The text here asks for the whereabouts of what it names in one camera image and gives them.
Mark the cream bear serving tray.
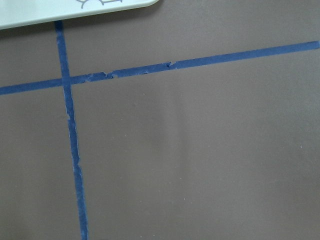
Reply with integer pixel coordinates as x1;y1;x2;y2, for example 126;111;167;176
0;0;157;30

